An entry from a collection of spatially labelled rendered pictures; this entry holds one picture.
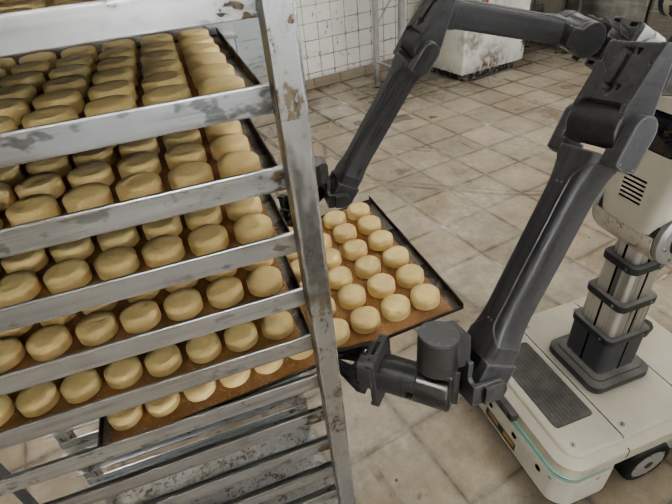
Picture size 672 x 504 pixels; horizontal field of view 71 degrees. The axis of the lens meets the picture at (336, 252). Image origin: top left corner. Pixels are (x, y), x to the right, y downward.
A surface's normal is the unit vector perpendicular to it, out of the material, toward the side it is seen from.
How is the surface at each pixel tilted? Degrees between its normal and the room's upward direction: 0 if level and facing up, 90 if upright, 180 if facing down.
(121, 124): 90
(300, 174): 90
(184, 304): 0
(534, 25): 94
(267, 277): 0
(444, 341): 9
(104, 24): 90
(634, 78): 54
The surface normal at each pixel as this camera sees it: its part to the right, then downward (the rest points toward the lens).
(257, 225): -0.08, -0.80
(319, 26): 0.49, 0.48
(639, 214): -0.94, 0.26
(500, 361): 0.34, 0.40
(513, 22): 0.29, 0.60
